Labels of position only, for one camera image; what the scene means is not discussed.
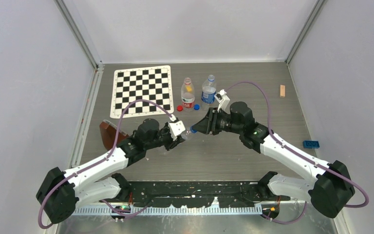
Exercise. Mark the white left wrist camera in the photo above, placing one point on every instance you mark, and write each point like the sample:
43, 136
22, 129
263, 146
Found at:
176, 127

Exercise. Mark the tan wooden block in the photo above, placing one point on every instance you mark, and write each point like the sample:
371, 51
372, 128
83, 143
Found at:
282, 91

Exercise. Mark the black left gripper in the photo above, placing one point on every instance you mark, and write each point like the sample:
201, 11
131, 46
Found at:
172, 143

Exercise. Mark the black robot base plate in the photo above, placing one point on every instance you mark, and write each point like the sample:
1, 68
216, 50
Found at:
195, 194

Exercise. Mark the clear bottle red label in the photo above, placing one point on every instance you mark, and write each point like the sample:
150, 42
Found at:
188, 98

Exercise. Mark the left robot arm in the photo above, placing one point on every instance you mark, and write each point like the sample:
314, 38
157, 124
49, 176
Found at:
62, 192

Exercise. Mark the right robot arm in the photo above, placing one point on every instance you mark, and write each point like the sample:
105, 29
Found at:
321, 183

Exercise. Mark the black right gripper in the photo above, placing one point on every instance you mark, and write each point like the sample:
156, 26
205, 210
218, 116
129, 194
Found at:
208, 125

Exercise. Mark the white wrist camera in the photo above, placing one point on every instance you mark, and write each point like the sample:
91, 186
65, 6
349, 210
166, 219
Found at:
223, 100
176, 127

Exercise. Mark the brown wooden metronome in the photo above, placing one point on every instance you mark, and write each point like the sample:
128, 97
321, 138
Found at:
108, 131

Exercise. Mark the blue lego brick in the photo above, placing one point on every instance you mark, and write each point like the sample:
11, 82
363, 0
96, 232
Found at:
310, 144

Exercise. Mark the black white chessboard mat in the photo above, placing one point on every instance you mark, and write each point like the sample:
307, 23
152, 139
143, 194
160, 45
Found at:
148, 83

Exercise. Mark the slotted aluminium rail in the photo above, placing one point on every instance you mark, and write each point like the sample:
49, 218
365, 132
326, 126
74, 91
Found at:
213, 209

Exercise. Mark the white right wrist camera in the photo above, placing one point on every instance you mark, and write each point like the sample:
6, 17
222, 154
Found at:
223, 100

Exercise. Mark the clear bottle blue label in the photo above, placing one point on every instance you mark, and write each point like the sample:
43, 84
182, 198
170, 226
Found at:
208, 91

